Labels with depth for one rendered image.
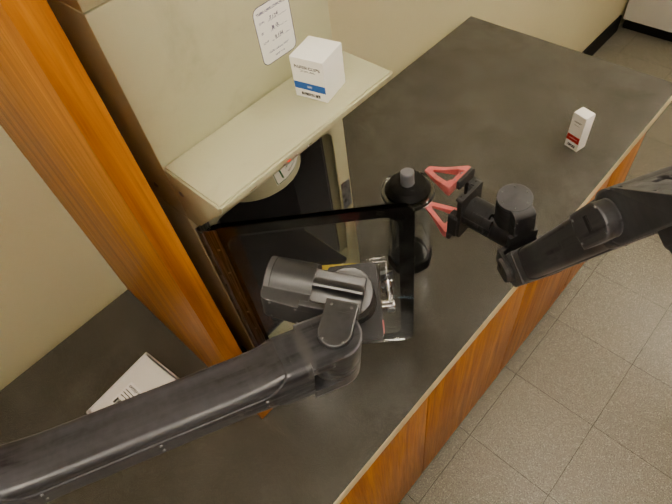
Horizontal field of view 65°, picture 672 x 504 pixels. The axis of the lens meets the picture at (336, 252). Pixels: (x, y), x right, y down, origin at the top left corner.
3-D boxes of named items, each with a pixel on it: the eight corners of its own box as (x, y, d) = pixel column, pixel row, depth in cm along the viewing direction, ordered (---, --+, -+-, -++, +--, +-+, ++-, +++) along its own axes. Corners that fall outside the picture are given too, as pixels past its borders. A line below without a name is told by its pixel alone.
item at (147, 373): (94, 418, 108) (85, 411, 105) (153, 359, 115) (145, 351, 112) (131, 453, 103) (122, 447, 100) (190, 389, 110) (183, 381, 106)
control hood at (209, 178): (186, 219, 74) (160, 168, 66) (341, 100, 87) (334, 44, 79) (239, 260, 69) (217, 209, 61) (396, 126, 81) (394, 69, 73)
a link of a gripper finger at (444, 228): (436, 176, 103) (478, 197, 98) (435, 200, 108) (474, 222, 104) (415, 197, 100) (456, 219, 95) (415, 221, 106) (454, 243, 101)
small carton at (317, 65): (296, 95, 72) (288, 55, 67) (314, 74, 75) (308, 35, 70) (327, 103, 70) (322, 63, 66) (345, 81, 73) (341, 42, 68)
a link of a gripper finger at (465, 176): (438, 149, 97) (482, 170, 92) (436, 176, 103) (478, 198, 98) (415, 170, 94) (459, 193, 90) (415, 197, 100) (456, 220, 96)
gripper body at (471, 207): (474, 176, 95) (511, 194, 91) (469, 213, 103) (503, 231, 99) (453, 197, 92) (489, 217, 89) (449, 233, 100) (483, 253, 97)
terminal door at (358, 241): (263, 351, 108) (202, 225, 76) (412, 335, 106) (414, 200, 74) (263, 354, 107) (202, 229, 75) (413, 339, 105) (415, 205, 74)
